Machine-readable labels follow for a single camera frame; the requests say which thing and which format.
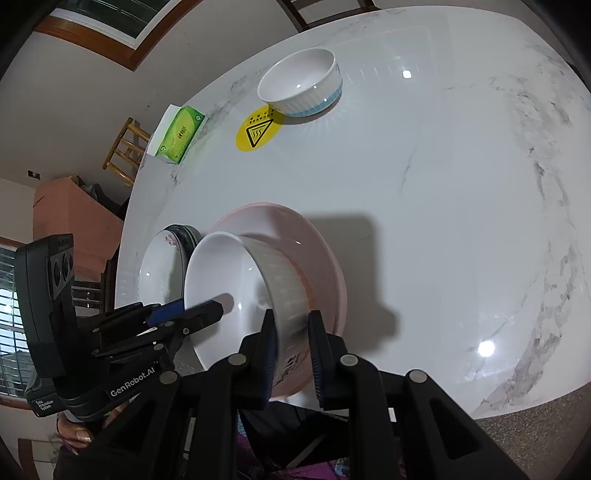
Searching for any yellow round warning sticker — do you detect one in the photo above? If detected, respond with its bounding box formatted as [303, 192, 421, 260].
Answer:
[236, 104, 283, 151]

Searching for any purple patterned clothing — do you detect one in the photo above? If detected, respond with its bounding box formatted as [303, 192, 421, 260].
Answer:
[235, 434, 356, 480]

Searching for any dark slatted wooden chair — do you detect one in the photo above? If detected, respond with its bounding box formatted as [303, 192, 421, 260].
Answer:
[71, 258, 118, 319]

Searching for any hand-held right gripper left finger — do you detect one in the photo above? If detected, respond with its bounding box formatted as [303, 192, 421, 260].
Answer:
[85, 308, 280, 480]

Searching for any small barred window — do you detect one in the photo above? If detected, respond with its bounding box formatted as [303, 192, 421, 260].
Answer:
[0, 237, 33, 407]

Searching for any green tissue pack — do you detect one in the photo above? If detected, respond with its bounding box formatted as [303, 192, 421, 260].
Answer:
[154, 104, 206, 165]

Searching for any white pink-flower plate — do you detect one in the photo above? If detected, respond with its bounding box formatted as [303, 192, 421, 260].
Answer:
[139, 227, 200, 308]

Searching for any light wooden chair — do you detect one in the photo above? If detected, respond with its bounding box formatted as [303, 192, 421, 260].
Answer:
[102, 117, 153, 186]

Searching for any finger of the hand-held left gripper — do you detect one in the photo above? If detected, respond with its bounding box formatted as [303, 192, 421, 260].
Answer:
[92, 299, 227, 358]
[81, 302, 160, 337]

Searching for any person's left hand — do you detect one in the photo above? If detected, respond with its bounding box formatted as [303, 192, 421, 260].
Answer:
[54, 408, 100, 457]

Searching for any white bowl blue band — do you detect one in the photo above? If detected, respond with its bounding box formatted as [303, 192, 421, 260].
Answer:
[257, 47, 343, 117]

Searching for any white bowl pink print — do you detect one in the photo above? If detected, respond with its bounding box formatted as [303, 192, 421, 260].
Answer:
[184, 232, 319, 401]

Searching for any pink cloth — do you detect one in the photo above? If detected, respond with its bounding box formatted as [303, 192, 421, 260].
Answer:
[33, 176, 125, 281]

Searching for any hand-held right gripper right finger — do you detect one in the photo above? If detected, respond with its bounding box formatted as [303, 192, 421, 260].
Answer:
[307, 309, 532, 480]

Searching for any wooden framed barred window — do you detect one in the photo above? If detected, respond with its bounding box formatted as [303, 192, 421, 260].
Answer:
[34, 0, 204, 72]

